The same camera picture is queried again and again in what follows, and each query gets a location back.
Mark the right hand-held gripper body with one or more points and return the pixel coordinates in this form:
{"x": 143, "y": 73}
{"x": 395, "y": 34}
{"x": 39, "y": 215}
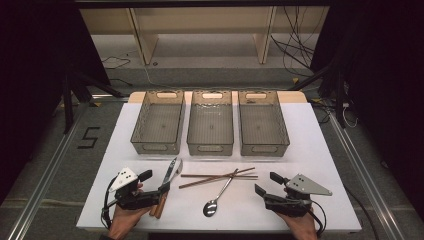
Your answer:
{"x": 305, "y": 186}

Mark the smoke-grey transparent plastic bin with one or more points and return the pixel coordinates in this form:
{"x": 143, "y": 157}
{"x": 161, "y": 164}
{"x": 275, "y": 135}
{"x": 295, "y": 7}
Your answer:
{"x": 210, "y": 126}
{"x": 158, "y": 126}
{"x": 263, "y": 126}

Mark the person's left hand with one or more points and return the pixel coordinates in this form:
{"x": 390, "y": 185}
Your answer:
{"x": 126, "y": 223}

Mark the silver metal spoon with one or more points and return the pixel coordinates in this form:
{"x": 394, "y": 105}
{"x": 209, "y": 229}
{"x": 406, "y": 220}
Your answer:
{"x": 210, "y": 208}

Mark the white table sheet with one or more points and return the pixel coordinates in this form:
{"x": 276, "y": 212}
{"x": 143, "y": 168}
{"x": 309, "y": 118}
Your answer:
{"x": 233, "y": 200}

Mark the aluminium floor rail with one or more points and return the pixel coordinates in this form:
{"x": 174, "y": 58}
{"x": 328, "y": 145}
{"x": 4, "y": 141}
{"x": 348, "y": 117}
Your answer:
{"x": 366, "y": 180}
{"x": 43, "y": 186}

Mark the light wooden shelf unit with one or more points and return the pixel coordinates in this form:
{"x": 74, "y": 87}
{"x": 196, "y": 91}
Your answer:
{"x": 146, "y": 43}

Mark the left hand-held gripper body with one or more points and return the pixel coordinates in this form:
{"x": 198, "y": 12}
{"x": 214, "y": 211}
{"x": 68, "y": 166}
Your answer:
{"x": 125, "y": 181}

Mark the black curtain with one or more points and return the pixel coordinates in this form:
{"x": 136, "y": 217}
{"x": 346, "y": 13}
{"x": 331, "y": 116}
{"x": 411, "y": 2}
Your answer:
{"x": 383, "y": 83}
{"x": 33, "y": 66}

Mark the person's right hand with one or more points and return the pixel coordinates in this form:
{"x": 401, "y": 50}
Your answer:
{"x": 301, "y": 226}

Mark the black tripod stand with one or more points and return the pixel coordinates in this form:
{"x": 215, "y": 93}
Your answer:
{"x": 68, "y": 106}
{"x": 339, "y": 100}

